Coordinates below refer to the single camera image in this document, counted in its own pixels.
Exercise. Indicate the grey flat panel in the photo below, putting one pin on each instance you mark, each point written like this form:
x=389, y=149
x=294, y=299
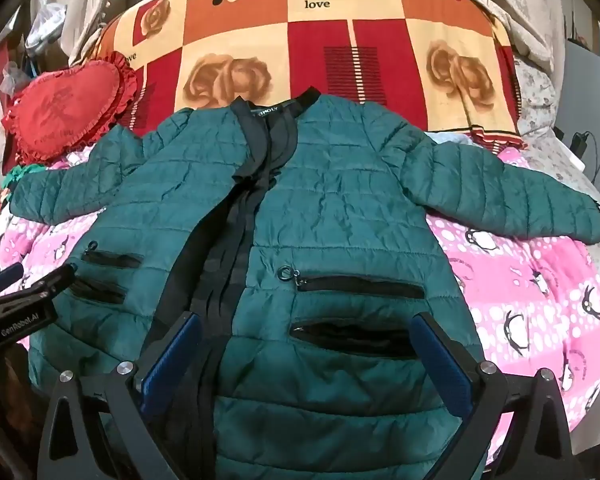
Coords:
x=590, y=85

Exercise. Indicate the clear plastic bag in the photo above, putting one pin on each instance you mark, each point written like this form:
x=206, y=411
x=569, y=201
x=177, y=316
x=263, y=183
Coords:
x=40, y=25

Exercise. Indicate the pink penguin blanket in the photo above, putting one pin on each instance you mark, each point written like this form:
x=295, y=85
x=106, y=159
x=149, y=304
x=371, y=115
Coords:
x=520, y=285

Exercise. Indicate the rose print checkered blanket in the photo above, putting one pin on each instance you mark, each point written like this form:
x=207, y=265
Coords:
x=305, y=45

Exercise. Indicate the white floral bedsheet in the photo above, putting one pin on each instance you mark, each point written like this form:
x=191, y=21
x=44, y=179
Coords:
x=535, y=20

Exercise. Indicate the light grey cloth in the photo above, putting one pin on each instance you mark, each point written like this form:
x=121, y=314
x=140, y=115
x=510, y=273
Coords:
x=450, y=137

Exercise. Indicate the green quilted jacket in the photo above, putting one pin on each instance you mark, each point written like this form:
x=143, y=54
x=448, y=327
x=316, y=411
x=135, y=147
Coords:
x=330, y=185

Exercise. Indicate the red heart ruffled pillow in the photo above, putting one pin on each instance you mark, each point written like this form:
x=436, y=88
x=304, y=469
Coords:
x=65, y=105

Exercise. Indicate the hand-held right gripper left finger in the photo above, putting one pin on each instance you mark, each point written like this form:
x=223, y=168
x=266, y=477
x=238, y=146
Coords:
x=172, y=360

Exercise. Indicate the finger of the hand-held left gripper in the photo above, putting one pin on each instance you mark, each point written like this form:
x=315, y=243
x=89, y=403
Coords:
x=2, y=276
x=50, y=285

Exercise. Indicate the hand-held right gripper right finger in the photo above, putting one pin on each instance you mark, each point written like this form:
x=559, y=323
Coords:
x=440, y=360

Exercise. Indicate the green ruffled cloth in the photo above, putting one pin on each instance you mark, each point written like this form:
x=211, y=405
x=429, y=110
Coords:
x=15, y=175

